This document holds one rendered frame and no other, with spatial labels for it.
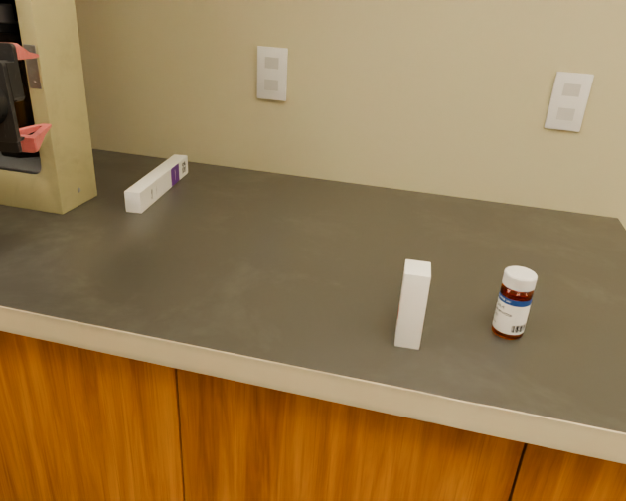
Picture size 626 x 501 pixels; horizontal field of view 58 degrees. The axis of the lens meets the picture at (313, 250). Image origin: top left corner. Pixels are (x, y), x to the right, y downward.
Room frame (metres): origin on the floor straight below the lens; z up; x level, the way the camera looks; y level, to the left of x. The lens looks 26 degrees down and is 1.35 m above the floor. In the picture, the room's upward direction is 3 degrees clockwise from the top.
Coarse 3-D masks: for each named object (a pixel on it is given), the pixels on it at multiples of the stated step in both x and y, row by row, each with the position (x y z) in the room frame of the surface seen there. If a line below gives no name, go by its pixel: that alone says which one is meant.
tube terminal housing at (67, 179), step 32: (32, 0) 0.95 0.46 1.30; (64, 0) 1.03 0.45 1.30; (32, 32) 0.95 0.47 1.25; (64, 32) 1.02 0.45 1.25; (64, 64) 1.01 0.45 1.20; (32, 96) 0.95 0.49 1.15; (64, 96) 0.99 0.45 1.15; (64, 128) 0.98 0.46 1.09; (64, 160) 0.97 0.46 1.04; (0, 192) 0.98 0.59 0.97; (32, 192) 0.96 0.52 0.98; (64, 192) 0.96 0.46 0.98; (96, 192) 1.05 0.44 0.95
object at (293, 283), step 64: (192, 192) 1.11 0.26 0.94; (256, 192) 1.13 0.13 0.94; (320, 192) 1.15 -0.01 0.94; (384, 192) 1.18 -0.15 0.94; (0, 256) 0.77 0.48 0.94; (64, 256) 0.78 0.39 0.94; (128, 256) 0.79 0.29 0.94; (192, 256) 0.81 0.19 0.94; (256, 256) 0.82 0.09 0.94; (320, 256) 0.84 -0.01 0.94; (384, 256) 0.85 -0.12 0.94; (448, 256) 0.87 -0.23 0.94; (512, 256) 0.88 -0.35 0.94; (576, 256) 0.90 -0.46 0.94; (0, 320) 0.63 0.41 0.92; (64, 320) 0.61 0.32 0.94; (128, 320) 0.61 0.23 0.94; (192, 320) 0.62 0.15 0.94; (256, 320) 0.63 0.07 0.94; (320, 320) 0.64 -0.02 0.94; (384, 320) 0.65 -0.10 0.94; (448, 320) 0.66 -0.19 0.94; (576, 320) 0.68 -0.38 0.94; (256, 384) 0.55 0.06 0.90; (320, 384) 0.53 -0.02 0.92; (384, 384) 0.52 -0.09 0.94; (448, 384) 0.52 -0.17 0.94; (512, 384) 0.53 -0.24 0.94; (576, 384) 0.54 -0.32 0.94; (576, 448) 0.47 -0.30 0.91
